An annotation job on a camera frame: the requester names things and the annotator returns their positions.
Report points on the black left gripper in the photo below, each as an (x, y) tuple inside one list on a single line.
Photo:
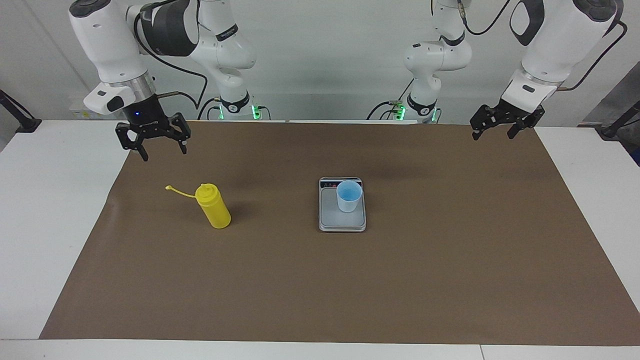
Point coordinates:
[(516, 115)]

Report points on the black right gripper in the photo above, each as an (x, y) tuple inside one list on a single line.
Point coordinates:
[(147, 116)]

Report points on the yellow squeeze bottle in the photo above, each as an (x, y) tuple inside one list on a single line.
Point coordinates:
[(216, 212)]

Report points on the light blue plastic cup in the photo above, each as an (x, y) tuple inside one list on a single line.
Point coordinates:
[(349, 202)]

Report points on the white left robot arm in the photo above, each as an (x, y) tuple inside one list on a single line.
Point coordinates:
[(555, 40)]

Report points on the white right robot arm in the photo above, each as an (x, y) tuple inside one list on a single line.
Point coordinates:
[(110, 40)]

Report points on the silver digital kitchen scale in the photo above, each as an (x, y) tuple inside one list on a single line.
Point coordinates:
[(330, 217)]

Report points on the black clamp stand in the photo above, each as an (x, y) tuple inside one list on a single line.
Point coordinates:
[(25, 124), (612, 131)]

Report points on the brown paper table mat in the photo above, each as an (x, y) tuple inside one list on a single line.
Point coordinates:
[(300, 280)]

